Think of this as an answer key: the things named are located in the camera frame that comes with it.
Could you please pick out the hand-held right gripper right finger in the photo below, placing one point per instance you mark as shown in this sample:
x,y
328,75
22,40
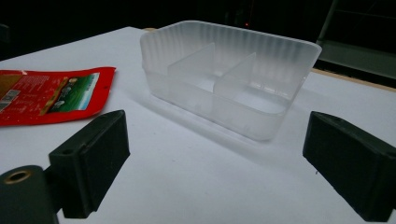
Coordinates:
x,y
351,161

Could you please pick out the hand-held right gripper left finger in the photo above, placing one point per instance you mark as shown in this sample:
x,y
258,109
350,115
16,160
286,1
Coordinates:
x,y
90,161

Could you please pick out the red snack packet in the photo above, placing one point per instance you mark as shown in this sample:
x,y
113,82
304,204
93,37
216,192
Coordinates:
x,y
53,96

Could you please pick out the translucent plastic divided box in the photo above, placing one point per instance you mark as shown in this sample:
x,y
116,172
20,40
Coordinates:
x,y
224,77

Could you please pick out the grey metal shelf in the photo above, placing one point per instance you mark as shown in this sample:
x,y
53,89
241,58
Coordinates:
x,y
358,46

